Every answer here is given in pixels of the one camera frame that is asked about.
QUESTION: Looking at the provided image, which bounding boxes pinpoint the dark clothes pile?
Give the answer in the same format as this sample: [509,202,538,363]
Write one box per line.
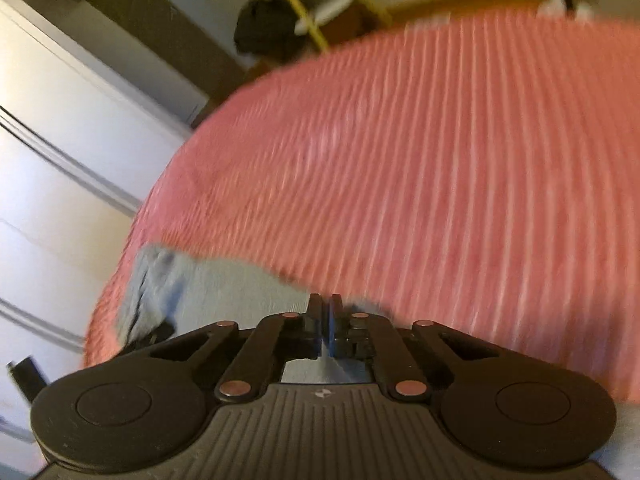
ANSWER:
[233,0,308,63]

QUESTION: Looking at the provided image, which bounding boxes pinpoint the grey pants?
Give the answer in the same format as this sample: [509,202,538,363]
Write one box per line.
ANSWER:
[117,244,640,480]

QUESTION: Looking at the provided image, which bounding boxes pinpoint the black bar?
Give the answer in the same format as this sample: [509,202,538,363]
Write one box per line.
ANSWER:
[6,356,49,402]

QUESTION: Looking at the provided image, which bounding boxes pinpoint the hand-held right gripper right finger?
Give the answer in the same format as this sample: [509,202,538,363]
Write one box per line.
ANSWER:
[330,293,501,402]

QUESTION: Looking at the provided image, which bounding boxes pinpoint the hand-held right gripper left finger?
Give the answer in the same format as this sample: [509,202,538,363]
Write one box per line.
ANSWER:
[150,293,324,404]

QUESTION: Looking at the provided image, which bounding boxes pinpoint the yellow-legged side table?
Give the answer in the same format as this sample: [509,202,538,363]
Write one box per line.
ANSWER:
[240,0,393,53]

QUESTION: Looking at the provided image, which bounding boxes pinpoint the pink ribbed blanket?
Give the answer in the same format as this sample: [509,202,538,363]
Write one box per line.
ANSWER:
[82,10,640,406]

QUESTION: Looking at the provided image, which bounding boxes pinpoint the tall wardrobe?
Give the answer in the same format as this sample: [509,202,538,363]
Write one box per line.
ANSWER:
[0,0,213,466]

